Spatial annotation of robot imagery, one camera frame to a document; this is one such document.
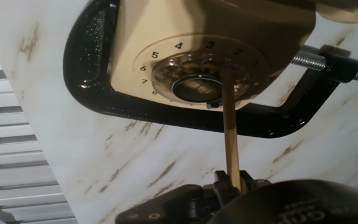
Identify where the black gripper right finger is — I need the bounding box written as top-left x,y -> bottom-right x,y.
239,170 -> 272,194

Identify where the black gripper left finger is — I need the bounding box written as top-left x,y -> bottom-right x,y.
115,170 -> 241,224

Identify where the small wooden stick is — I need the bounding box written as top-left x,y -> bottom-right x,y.
219,65 -> 242,191

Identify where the beige rotary phone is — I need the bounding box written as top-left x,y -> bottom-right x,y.
109,0 -> 358,112

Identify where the marble pattern sheet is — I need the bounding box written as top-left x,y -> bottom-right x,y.
0,0 -> 358,224

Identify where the black C-clamp with steel screw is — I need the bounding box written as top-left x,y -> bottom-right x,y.
62,0 -> 358,139

